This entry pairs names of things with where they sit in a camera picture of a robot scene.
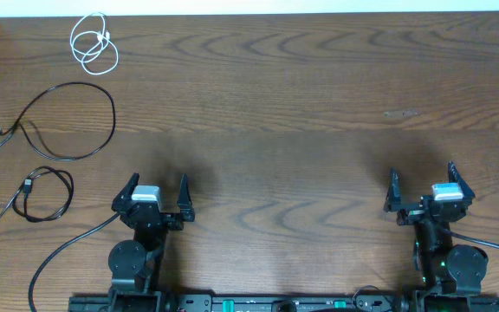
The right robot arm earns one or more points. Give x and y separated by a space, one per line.
452 273

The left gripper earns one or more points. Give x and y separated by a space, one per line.
186 211

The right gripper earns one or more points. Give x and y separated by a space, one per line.
394 195

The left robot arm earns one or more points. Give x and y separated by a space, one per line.
135 263

